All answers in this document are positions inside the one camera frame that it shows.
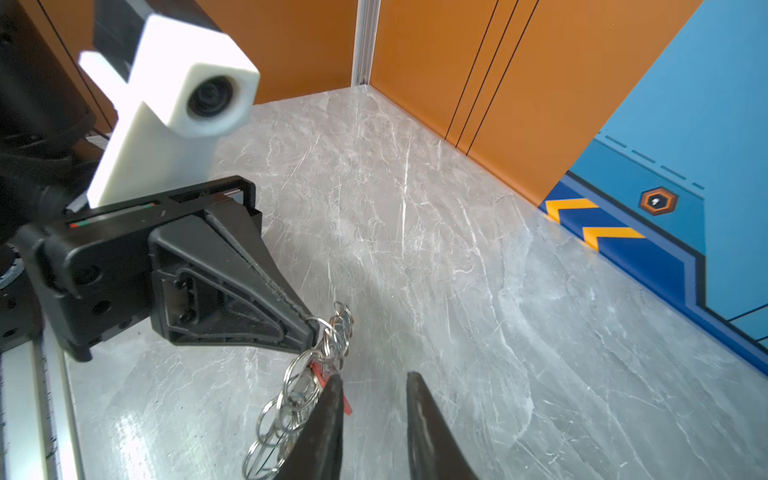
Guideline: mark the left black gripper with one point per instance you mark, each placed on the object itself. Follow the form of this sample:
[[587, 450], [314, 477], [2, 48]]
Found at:
[[214, 281]]

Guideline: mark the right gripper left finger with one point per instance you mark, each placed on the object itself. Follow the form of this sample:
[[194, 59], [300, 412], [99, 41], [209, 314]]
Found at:
[[319, 450]]

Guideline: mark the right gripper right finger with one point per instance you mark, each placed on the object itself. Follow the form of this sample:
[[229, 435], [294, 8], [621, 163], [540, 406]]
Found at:
[[432, 450]]

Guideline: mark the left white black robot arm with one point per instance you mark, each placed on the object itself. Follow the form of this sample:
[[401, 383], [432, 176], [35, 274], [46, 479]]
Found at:
[[47, 164]]

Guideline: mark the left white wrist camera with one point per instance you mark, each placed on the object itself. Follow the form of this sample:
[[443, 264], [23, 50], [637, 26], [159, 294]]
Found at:
[[188, 87]]

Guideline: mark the aluminium front rail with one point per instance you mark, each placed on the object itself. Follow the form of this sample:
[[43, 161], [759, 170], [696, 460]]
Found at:
[[38, 432]]

